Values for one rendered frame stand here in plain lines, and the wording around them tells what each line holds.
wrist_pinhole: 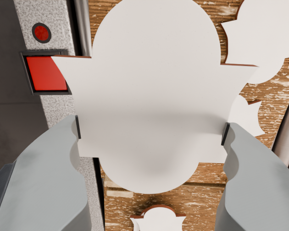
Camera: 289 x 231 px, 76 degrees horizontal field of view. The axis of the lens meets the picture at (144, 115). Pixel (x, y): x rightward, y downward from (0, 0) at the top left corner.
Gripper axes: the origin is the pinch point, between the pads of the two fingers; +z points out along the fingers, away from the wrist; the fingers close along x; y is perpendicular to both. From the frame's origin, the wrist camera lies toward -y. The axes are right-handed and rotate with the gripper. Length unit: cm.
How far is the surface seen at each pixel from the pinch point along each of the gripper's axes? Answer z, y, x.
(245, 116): 19.1, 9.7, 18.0
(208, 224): 17.9, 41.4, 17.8
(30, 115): 110, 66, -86
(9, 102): 111, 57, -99
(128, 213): 18.1, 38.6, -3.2
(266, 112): 19.9, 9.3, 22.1
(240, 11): 20.2, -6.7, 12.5
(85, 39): 22.4, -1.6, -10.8
